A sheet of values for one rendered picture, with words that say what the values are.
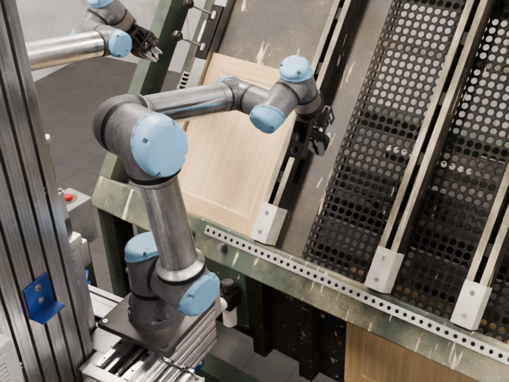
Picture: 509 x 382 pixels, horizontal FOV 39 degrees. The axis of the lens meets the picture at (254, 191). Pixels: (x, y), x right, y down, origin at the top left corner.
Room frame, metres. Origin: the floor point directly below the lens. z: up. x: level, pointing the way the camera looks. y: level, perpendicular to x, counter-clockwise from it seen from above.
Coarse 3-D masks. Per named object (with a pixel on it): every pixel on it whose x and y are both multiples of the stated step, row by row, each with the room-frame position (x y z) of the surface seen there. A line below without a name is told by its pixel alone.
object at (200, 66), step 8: (216, 0) 2.54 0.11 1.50; (224, 0) 2.52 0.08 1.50; (232, 0) 2.54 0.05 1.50; (224, 8) 2.51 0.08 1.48; (224, 16) 2.50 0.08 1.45; (224, 24) 2.50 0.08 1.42; (216, 32) 2.46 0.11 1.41; (216, 40) 2.46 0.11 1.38; (216, 48) 2.46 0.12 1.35; (208, 56) 2.42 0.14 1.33; (200, 64) 2.41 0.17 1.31; (192, 72) 2.41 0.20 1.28; (200, 72) 2.39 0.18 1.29; (192, 80) 2.39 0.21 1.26; (200, 80) 2.38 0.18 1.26; (184, 128) 2.30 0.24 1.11
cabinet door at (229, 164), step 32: (224, 64) 2.38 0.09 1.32; (256, 64) 2.32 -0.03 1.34; (192, 128) 2.29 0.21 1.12; (224, 128) 2.23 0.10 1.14; (256, 128) 2.17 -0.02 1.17; (288, 128) 2.10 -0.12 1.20; (192, 160) 2.21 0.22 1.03; (224, 160) 2.15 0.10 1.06; (256, 160) 2.09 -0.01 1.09; (192, 192) 2.13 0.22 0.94; (224, 192) 2.07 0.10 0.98; (256, 192) 2.02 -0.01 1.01; (224, 224) 1.99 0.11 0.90
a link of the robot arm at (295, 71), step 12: (288, 60) 1.61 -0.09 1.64; (300, 60) 1.60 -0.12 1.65; (288, 72) 1.57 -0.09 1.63; (300, 72) 1.56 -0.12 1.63; (312, 72) 1.60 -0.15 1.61; (288, 84) 1.56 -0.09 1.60; (300, 84) 1.57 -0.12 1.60; (312, 84) 1.59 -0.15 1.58; (300, 96) 1.56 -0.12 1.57; (312, 96) 1.60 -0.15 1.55
